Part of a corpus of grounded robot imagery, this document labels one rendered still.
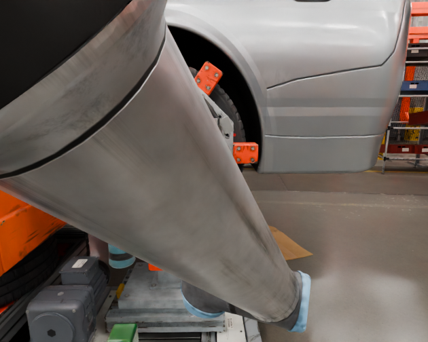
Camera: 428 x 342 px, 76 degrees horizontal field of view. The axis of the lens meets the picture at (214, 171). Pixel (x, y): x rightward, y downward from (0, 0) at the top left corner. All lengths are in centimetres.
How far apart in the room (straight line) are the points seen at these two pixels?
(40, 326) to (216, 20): 119
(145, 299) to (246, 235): 115
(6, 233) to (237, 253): 94
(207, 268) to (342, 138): 111
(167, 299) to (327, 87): 108
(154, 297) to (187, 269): 115
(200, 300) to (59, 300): 64
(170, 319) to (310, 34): 126
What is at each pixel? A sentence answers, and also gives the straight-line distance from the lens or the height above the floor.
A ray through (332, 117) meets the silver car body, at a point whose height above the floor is 98.
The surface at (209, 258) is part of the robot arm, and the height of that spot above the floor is 92.
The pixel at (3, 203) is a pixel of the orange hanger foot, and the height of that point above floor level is 72.
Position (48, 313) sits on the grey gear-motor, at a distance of 109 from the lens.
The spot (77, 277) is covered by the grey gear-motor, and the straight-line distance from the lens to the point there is 119.
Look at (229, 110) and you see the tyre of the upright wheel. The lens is 105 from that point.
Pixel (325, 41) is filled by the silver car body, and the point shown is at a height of 126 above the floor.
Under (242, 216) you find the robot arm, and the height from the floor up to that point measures 94.
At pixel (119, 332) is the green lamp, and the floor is 66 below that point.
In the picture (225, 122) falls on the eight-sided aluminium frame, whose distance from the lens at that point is 97.
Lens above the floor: 100
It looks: 12 degrees down
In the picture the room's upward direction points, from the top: straight up
